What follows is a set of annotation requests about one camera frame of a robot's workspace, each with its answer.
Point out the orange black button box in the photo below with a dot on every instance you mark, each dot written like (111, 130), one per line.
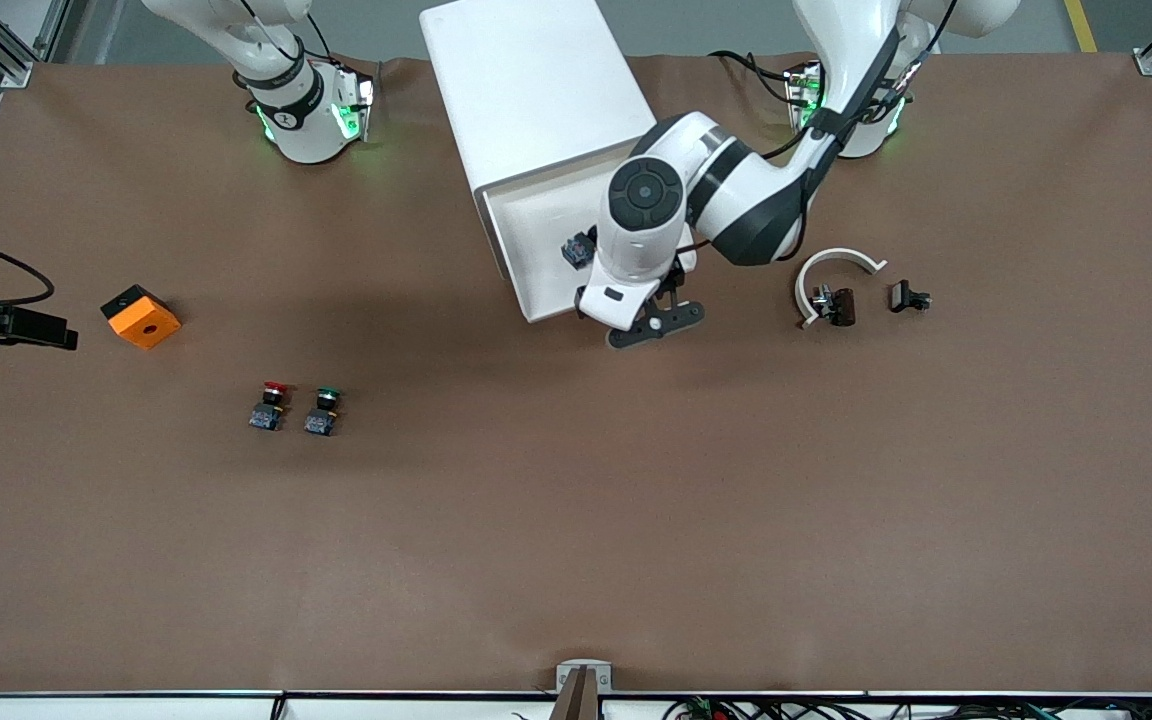
(146, 325)

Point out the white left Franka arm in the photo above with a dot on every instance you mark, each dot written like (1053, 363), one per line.
(641, 250)

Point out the yellow push button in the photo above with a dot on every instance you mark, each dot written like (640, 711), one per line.
(576, 250)

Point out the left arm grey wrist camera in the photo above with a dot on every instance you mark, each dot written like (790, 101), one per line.
(641, 333)

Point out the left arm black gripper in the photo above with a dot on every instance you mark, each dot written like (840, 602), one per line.
(673, 280)

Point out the white table edge rail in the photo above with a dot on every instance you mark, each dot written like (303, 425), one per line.
(136, 708)

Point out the red push button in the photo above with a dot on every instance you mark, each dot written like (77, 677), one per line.
(266, 415)

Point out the grey metal table bracket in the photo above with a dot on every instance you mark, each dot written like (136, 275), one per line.
(584, 680)

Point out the green push button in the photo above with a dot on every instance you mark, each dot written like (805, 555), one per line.
(319, 420)

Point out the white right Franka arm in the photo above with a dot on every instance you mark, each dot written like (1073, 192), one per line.
(286, 110)

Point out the black square push switch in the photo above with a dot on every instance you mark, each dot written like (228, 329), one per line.
(901, 296)

